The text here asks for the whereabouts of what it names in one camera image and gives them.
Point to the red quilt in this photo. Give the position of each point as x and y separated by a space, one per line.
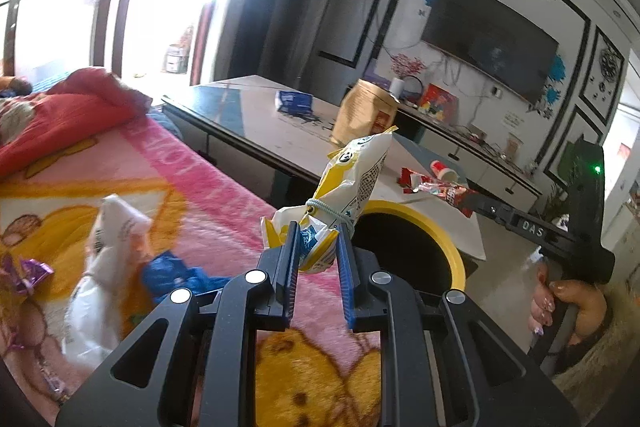
75 117

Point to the red paper cup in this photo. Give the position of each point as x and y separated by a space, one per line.
442 169

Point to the white plastic bag orange print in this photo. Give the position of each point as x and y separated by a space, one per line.
115 257

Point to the white vase pink flowers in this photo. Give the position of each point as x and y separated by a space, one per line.
398 86

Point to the person's right hand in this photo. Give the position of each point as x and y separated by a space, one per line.
585 307

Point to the black wall clock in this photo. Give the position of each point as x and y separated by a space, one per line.
608 66

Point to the red candy wrapper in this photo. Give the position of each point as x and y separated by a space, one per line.
440 192

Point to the red painting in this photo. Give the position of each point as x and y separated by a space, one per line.
440 99

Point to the grey white coffee table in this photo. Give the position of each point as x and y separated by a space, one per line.
240 117

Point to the person's right forearm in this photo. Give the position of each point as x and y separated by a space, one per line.
610 367

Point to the purple foil wrapper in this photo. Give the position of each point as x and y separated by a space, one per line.
27 274

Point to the grey standing air conditioner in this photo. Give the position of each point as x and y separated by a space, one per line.
325 17

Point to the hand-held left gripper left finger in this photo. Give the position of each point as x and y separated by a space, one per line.
287 267

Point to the yellow white snack bag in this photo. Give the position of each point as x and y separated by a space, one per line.
350 177

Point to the white wall notice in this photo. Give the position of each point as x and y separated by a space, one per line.
512 121

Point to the white television cabinet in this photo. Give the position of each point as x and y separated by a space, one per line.
480 162

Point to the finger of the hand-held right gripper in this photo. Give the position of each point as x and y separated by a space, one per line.
492 209

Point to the blue tissue packet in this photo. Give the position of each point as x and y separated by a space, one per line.
295 102

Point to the yellow rimmed black trash bin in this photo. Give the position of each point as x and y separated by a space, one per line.
400 247

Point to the brown paper bag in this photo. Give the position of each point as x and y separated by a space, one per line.
360 117

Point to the wall mounted television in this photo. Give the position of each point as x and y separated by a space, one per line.
490 37

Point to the pink printed blanket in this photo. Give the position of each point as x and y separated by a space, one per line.
200 187

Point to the blue sofa cushion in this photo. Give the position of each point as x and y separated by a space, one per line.
167 124

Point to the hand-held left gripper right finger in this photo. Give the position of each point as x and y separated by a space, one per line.
346 277

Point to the blue plastic bag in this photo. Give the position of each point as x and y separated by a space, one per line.
170 274

